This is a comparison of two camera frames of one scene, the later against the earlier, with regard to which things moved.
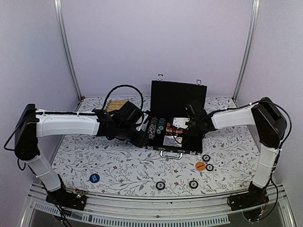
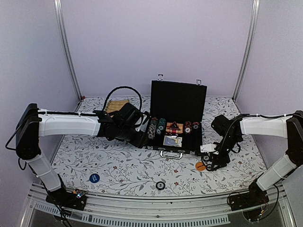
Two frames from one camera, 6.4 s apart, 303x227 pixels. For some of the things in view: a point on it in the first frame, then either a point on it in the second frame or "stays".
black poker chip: (160, 185) stays
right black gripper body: (195, 126) to (220, 160)
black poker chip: (209, 167) stays
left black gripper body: (126, 134) stays
